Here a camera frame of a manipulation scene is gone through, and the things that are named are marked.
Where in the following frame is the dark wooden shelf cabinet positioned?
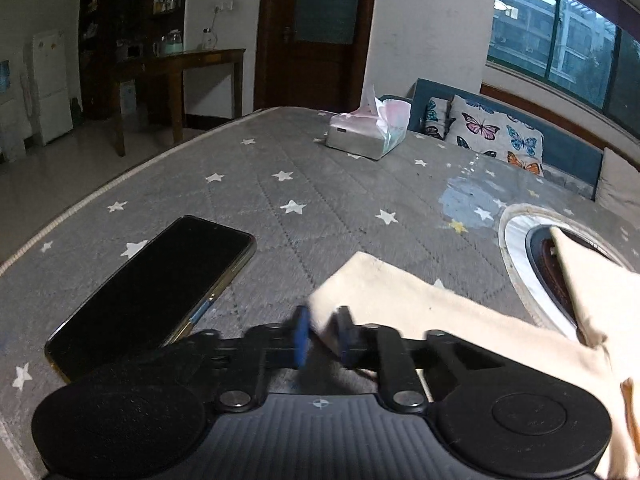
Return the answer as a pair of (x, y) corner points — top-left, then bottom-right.
(78, 0), (191, 122)

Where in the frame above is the dark wooden table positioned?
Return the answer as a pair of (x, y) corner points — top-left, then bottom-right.
(107, 48), (247, 157)

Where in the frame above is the large window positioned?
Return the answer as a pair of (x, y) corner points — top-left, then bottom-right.
(487, 0), (640, 137)

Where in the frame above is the glass kettle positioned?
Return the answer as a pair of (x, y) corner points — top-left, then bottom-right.
(152, 29), (184, 57)

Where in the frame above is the cream cloth garment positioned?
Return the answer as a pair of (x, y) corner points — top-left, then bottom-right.
(306, 226), (640, 479)

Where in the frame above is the soft tissue pack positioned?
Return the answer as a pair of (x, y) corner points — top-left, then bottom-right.
(325, 82), (412, 161)

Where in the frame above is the grey star print bed cover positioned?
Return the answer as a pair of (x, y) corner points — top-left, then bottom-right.
(0, 106), (640, 480)

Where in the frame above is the white refrigerator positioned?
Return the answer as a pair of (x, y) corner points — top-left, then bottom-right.
(31, 29), (75, 146)

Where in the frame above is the large butterfly print pillow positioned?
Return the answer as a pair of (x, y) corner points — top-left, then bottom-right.
(445, 94), (545, 179)

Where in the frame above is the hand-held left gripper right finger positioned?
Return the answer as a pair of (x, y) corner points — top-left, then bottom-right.
(334, 306), (502, 412)

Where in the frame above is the dark wooden door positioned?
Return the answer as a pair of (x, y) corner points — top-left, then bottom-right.
(253, 0), (380, 121)

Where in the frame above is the black smartphone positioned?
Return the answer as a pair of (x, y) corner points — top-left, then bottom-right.
(44, 215), (258, 384)

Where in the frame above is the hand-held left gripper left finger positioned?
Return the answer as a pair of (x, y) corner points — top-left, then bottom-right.
(186, 306), (313, 412)

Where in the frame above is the small butterfly print pillow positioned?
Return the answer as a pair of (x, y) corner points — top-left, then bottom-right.
(421, 97), (455, 141)

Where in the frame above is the blue sofa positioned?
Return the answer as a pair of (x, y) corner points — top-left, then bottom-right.
(378, 78), (607, 202)

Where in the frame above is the beige cushion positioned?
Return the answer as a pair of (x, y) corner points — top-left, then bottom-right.
(594, 147), (640, 217)

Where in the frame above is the water dispenser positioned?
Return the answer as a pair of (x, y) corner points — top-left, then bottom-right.
(0, 57), (27, 164)

